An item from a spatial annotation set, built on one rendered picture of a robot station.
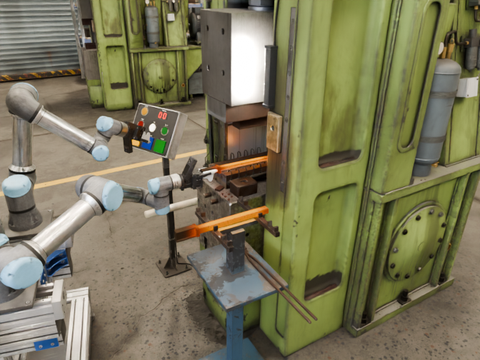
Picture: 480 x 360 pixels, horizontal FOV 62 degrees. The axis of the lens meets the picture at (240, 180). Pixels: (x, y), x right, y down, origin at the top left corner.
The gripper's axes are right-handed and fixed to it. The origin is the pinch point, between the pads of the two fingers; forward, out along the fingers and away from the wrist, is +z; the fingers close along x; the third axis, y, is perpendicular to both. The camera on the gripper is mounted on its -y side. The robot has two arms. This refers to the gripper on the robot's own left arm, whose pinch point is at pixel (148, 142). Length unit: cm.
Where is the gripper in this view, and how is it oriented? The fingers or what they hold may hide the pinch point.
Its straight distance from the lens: 234.5
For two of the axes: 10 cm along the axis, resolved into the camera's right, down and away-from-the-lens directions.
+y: 2.9, -9.6, -0.1
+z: 4.8, 1.4, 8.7
